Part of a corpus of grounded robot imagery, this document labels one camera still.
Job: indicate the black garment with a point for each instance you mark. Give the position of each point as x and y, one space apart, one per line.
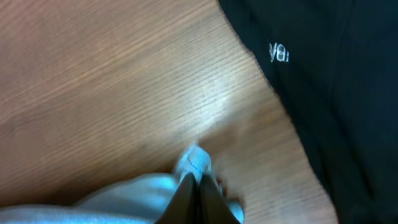
333 64

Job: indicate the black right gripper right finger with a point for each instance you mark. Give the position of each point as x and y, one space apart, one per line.
214 208

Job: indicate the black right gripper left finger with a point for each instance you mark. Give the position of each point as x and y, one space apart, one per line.
182 208

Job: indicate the light blue printed t-shirt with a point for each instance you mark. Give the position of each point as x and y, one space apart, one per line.
139 200

